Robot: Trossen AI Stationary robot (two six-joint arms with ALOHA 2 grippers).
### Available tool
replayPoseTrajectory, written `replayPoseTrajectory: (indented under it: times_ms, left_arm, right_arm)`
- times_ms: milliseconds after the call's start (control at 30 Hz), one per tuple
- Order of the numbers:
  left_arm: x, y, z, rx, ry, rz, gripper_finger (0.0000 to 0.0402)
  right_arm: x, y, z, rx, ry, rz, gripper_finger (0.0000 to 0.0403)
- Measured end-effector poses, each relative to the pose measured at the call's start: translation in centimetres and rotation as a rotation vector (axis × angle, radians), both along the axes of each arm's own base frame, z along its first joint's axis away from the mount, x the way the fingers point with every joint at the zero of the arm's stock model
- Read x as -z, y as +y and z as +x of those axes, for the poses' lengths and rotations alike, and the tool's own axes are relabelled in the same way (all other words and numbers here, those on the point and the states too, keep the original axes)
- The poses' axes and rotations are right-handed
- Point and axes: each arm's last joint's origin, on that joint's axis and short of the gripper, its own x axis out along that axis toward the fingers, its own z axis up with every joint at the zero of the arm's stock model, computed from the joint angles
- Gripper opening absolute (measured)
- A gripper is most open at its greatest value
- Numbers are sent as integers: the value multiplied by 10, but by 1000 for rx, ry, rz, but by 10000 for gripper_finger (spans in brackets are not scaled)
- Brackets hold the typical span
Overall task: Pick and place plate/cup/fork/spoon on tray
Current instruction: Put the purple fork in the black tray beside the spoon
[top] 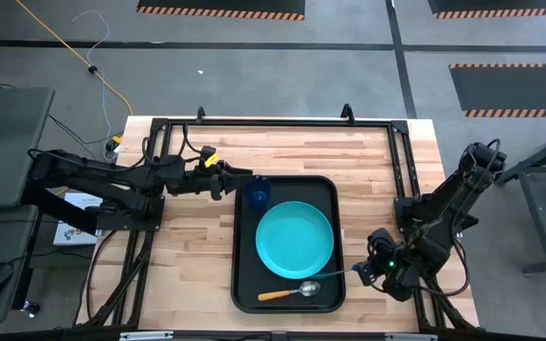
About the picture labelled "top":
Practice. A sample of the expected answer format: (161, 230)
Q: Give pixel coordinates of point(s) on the iridescent blue fork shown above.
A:
(339, 272)

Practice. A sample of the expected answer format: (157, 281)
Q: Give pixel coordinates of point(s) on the teal plastic plate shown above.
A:
(294, 239)

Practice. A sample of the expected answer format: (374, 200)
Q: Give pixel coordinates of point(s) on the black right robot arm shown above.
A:
(448, 203)

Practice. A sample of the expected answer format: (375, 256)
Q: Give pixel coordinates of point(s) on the black mat two striped edges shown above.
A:
(515, 87)

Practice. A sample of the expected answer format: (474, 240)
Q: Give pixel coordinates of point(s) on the blue translucent cup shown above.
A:
(259, 192)

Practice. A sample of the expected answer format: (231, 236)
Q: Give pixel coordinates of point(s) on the wide black mat striped edge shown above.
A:
(221, 5)

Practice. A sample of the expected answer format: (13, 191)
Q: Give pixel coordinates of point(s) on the small black table clamp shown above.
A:
(200, 113)

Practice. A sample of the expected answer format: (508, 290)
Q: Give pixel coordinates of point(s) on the large black table clamp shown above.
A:
(347, 113)

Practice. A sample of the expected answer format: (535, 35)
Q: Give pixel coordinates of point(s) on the silver metal bracket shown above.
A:
(146, 336)
(410, 337)

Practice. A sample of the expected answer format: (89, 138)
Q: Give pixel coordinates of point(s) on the yellow label tag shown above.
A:
(211, 160)

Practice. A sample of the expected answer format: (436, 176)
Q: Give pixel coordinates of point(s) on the white printed box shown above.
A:
(71, 235)

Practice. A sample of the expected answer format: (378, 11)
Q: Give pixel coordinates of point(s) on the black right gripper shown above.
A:
(387, 260)

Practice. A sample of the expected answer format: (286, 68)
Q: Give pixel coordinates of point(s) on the dark grey desk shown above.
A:
(3, 147)

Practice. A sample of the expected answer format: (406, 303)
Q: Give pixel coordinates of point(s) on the black aluminium table frame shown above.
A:
(278, 123)

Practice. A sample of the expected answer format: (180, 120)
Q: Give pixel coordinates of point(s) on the black metal stand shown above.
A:
(533, 166)

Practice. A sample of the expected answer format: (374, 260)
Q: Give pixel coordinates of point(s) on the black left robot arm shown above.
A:
(93, 177)

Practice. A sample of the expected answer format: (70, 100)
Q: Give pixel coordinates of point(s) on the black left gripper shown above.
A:
(192, 180)

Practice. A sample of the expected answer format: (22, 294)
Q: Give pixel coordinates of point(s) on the black plastic tray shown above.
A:
(249, 265)

